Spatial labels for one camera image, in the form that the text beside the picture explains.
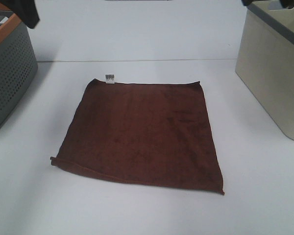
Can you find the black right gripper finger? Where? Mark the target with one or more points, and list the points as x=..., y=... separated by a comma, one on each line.
x=246, y=2
x=287, y=3

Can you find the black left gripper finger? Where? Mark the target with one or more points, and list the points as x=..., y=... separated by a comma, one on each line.
x=26, y=10

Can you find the brown towel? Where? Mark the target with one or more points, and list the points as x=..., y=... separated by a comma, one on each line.
x=145, y=134

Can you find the grey perforated basket orange rim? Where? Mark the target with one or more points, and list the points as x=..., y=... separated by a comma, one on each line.
x=18, y=64

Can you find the beige bin grey rim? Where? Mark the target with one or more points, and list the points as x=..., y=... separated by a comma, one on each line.
x=265, y=60

